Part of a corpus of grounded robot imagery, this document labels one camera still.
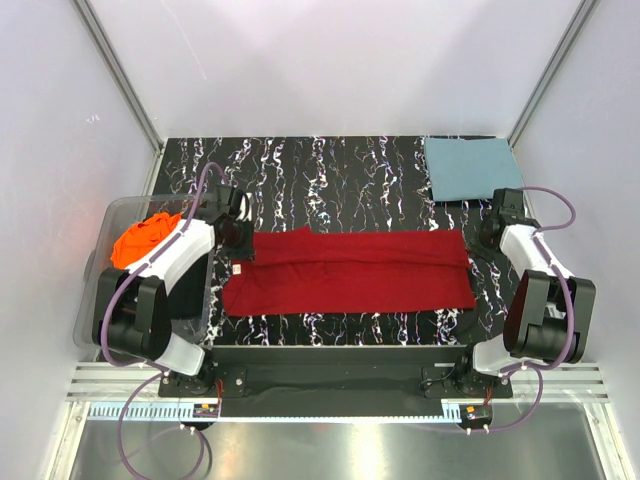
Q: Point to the folded blue t-shirt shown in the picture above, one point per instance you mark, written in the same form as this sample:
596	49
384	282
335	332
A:
470	169

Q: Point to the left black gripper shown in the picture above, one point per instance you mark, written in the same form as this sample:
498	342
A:
246	251

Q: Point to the left aluminium frame post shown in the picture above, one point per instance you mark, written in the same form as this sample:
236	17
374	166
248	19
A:
108	54

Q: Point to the grey slotted cable duct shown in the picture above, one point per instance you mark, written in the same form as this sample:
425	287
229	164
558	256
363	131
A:
435	413

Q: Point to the small circuit board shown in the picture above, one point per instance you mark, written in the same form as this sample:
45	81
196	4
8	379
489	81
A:
206	410
477	413

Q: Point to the black t-shirt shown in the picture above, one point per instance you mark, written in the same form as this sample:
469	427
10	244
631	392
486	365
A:
186	298

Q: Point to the orange t-shirt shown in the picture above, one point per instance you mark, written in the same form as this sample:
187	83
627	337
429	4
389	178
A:
141	238

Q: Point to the right aluminium frame post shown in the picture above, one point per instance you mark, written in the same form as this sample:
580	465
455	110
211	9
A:
578	21

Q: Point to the clear plastic bin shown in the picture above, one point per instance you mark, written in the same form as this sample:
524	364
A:
119	216

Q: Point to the red t-shirt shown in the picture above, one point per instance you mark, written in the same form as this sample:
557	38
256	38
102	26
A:
300	271

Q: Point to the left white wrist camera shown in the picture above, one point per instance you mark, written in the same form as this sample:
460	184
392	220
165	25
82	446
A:
246	208

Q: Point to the left small circuit board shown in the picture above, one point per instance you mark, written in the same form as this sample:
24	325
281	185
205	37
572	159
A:
206	410

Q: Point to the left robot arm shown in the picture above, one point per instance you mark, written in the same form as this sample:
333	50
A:
132	310

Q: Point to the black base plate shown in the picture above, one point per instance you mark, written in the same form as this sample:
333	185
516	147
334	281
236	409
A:
346	379

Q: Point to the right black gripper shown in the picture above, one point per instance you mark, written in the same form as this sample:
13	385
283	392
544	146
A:
476	245

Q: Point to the aluminium frame post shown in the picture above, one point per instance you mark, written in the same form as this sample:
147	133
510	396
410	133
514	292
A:
108	54
578	21

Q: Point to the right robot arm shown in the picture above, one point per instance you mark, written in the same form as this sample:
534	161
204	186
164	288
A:
548	321

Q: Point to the right small circuit board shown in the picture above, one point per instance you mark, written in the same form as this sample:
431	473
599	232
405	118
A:
477	413

